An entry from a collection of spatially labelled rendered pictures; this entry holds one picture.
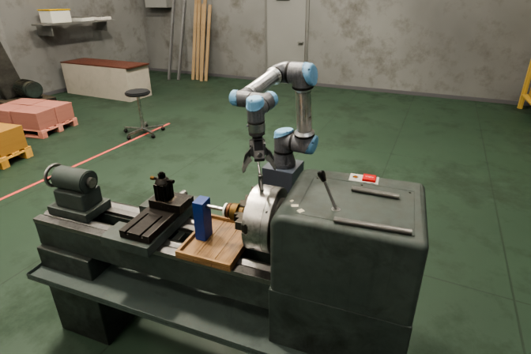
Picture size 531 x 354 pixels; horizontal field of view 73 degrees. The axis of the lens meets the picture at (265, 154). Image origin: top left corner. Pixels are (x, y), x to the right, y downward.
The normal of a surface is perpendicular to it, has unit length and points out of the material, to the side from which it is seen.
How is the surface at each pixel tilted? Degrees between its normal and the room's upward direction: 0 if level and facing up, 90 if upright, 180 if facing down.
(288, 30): 90
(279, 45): 90
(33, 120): 90
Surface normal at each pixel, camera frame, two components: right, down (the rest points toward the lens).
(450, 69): -0.43, 0.36
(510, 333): -0.01, -0.91
